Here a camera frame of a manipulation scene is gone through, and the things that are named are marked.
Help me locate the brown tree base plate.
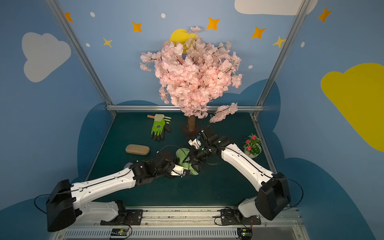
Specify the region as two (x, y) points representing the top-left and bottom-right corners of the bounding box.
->
(181, 124), (202, 139)

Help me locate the left controller board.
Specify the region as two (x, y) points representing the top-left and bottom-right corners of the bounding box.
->
(110, 228), (130, 239)

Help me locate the controller board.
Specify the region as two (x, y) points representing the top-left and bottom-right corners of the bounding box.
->
(110, 228), (130, 239)
(237, 228), (253, 240)

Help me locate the purple eyeglass case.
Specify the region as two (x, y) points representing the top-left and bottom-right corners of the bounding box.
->
(124, 163), (133, 169)

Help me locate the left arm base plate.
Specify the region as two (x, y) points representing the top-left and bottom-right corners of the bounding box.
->
(100, 210), (144, 226)

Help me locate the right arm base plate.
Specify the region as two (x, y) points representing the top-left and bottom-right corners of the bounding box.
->
(219, 208), (262, 226)

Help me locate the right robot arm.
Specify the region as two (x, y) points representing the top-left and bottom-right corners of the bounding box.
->
(188, 126), (291, 221)

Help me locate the pink cherry blossom tree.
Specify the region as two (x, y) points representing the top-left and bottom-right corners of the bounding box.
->
(140, 26), (243, 123)

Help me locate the aluminium frame post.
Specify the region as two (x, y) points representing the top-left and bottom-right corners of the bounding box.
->
(46, 0), (113, 106)
(251, 0), (317, 120)

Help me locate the green black work glove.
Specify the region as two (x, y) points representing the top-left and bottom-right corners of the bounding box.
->
(151, 120), (172, 141)

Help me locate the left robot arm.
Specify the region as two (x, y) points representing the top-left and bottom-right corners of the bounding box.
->
(46, 152), (200, 233)

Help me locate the small pink flower pot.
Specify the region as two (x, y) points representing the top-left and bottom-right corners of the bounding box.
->
(244, 135), (262, 159)

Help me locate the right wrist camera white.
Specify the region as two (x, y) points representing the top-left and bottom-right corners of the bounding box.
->
(188, 139), (202, 149)

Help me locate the green grey microfiber cloth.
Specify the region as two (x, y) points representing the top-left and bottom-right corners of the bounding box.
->
(176, 148), (199, 176)

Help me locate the tan eyeglass case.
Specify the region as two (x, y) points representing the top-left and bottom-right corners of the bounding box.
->
(125, 144), (150, 156)

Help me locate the left aluminium frame post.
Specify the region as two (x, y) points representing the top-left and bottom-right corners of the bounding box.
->
(46, 0), (113, 106)

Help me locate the right controller board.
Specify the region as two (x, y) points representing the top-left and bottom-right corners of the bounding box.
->
(237, 228), (253, 240)

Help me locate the right aluminium frame post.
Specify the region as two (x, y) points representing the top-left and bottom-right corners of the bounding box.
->
(251, 0), (317, 120)

